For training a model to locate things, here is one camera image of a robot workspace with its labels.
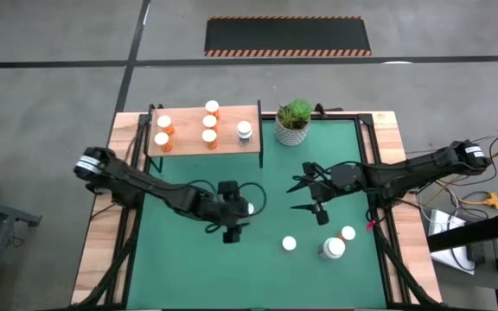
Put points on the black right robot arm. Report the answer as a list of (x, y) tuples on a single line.
[(417, 166)]

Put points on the large white bottle purple label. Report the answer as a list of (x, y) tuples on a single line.
[(333, 248)]

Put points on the wooden shelf black metal frame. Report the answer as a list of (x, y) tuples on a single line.
[(184, 129)]

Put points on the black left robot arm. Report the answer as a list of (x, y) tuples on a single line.
[(154, 190)]

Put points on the succulent plant white patterned pot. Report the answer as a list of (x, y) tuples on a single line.
[(292, 134)]

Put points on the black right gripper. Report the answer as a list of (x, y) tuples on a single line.
[(340, 181)]

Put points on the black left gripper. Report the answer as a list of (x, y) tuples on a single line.
[(227, 211)]

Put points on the white paper sheet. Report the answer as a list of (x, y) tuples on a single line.
[(445, 222)]

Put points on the black aluminium table frame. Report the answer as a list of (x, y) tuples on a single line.
[(366, 123)]

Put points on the white aspirin bottle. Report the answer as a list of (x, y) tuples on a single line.
[(244, 129)]

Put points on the green table mat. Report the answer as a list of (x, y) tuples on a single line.
[(253, 281)]

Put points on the black hazard-striped floor mat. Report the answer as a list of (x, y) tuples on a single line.
[(288, 34)]

